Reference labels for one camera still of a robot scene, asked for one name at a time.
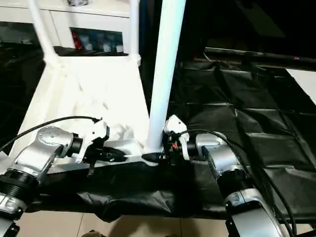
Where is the white plastic table top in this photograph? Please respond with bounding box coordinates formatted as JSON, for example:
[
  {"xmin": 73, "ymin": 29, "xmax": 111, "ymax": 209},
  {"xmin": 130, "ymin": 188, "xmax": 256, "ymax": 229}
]
[{"xmin": 0, "ymin": 54, "xmax": 160, "ymax": 179}]

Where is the white plastic table leg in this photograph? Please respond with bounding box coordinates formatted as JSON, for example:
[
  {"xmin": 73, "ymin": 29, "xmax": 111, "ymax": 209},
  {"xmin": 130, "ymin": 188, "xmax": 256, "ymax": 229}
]
[
  {"xmin": 27, "ymin": 0, "xmax": 59, "ymax": 64},
  {"xmin": 0, "ymin": 152, "xmax": 10, "ymax": 173},
  {"xmin": 128, "ymin": 0, "xmax": 142, "ymax": 64},
  {"xmin": 144, "ymin": 0, "xmax": 188, "ymax": 156}
]

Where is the black mat cloth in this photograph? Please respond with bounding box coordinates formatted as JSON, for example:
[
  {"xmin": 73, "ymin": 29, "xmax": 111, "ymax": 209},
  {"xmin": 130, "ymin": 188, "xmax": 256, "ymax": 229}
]
[{"xmin": 0, "ymin": 44, "xmax": 316, "ymax": 223}]

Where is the dark rounded robot foot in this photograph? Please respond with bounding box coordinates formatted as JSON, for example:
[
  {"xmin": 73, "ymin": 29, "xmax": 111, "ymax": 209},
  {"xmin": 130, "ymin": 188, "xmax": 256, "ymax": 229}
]
[{"xmin": 85, "ymin": 229, "xmax": 104, "ymax": 237}]

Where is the white sideboard cabinet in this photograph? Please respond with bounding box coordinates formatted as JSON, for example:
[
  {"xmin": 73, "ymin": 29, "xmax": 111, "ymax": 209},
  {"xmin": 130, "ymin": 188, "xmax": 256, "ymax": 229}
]
[{"xmin": 0, "ymin": 0, "xmax": 131, "ymax": 55}]

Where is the white flat board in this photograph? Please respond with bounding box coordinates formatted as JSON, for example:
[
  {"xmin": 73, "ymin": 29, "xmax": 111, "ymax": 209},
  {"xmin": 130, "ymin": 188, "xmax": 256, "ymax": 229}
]
[{"xmin": 285, "ymin": 68, "xmax": 316, "ymax": 105}]

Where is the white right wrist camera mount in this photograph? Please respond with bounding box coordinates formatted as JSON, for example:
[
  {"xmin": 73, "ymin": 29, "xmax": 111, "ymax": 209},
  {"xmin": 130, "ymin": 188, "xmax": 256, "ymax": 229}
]
[{"xmin": 164, "ymin": 114, "xmax": 191, "ymax": 160}]

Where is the black left wrist camera cable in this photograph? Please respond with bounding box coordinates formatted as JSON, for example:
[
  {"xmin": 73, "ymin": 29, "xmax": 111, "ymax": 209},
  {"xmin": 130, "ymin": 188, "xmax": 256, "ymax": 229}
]
[{"xmin": 0, "ymin": 116, "xmax": 103, "ymax": 152}]

